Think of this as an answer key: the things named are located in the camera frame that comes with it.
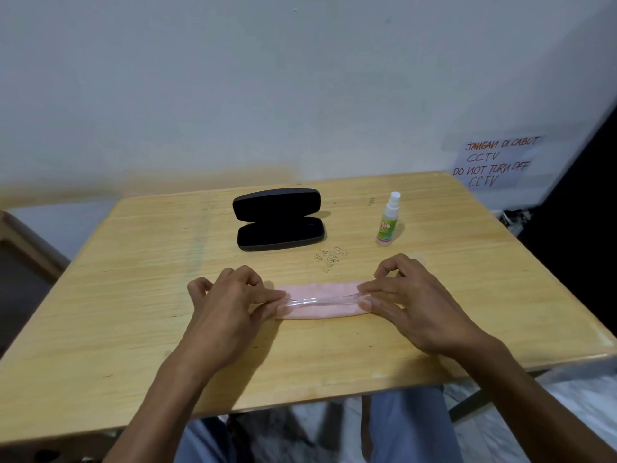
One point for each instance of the person's right hand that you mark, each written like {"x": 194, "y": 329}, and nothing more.
{"x": 429, "y": 313}

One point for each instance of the person's left hand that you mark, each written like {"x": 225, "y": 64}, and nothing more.
{"x": 221, "y": 327}

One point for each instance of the person's left middle finger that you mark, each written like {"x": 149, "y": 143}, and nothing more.
{"x": 250, "y": 275}

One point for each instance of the person's left thumb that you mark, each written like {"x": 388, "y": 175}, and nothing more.
{"x": 267, "y": 312}

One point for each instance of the person's left little finger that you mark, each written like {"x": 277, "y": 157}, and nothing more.
{"x": 198, "y": 289}

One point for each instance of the person's right thumb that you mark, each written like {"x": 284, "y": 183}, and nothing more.
{"x": 381, "y": 308}

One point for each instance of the person's right middle finger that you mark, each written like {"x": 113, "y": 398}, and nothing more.
{"x": 390, "y": 266}

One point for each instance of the clear frame eyeglasses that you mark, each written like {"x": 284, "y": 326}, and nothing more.
{"x": 328, "y": 299}

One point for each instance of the pink cleaning cloth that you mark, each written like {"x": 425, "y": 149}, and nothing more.
{"x": 323, "y": 311}

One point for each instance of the person's left forearm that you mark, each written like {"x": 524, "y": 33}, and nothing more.
{"x": 164, "y": 409}

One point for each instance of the person's right forearm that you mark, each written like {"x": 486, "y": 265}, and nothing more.
{"x": 530, "y": 409}

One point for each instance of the small white spray bottle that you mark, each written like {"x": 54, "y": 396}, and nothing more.
{"x": 387, "y": 226}

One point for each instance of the black open glasses case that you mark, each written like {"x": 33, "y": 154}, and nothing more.
{"x": 279, "y": 221}

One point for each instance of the person's blue trousers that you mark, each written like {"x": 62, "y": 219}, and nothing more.
{"x": 409, "y": 429}

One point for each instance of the dark metal table leg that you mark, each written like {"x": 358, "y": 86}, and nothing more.
{"x": 470, "y": 402}

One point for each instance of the handwritten paper sign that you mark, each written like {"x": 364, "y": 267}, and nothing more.
{"x": 496, "y": 161}

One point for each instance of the wooden furniture frame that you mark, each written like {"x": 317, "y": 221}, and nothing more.
{"x": 29, "y": 245}

